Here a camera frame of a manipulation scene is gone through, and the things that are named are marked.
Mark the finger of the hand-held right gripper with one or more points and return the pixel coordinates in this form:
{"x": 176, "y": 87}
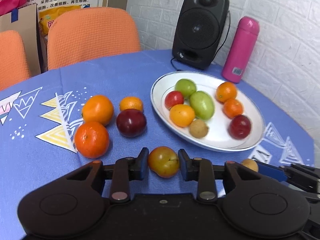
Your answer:
{"x": 272, "y": 172}

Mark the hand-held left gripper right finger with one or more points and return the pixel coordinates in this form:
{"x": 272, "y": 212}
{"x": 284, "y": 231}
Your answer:
{"x": 182, "y": 166}

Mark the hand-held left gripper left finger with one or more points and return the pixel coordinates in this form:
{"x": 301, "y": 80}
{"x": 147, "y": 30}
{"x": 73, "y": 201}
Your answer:
{"x": 144, "y": 166}

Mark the yellow red plum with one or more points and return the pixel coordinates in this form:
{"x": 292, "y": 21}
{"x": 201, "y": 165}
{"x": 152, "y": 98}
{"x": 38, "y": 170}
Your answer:
{"x": 163, "y": 161}

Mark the brown longan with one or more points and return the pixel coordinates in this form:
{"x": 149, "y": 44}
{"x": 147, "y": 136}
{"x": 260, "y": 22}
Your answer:
{"x": 198, "y": 128}
{"x": 249, "y": 165}

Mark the dark red plum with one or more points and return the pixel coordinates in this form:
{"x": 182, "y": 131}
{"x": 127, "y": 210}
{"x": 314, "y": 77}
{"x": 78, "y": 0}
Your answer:
{"x": 131, "y": 123}
{"x": 240, "y": 126}

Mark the white plate with blue rim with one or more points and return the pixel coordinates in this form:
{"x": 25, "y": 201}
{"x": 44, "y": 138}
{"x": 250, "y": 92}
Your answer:
{"x": 220, "y": 140}

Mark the small yellow orange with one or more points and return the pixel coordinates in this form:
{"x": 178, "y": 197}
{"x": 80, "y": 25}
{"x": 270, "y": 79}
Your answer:
{"x": 182, "y": 115}

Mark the deep orange tangerine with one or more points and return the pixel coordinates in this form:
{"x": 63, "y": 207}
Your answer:
{"x": 233, "y": 108}
{"x": 91, "y": 139}

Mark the oval green plum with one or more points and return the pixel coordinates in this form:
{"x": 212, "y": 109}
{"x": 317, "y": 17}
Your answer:
{"x": 202, "y": 105}

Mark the small red plum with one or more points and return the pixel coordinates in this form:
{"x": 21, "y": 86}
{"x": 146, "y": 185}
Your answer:
{"x": 173, "y": 98}

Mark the round green plum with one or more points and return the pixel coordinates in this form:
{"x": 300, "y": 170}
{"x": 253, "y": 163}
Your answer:
{"x": 185, "y": 87}

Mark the blue printed tablecloth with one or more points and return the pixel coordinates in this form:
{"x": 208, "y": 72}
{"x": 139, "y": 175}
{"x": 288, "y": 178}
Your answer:
{"x": 125, "y": 75}

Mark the pink bottle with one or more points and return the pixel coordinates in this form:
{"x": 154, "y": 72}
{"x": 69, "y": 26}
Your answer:
{"x": 241, "y": 47}

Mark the black speaker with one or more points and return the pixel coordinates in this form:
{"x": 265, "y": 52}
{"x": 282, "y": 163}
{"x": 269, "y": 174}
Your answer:
{"x": 200, "y": 30}

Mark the orange chair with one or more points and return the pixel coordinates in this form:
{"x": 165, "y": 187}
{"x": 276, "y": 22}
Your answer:
{"x": 12, "y": 57}
{"x": 92, "y": 37}

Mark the yellow packet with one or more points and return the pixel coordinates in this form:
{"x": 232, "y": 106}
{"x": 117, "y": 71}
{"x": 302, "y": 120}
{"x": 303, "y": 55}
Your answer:
{"x": 50, "y": 22}

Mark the brown cardboard box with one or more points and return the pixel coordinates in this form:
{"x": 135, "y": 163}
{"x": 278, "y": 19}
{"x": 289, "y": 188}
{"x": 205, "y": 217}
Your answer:
{"x": 27, "y": 32}

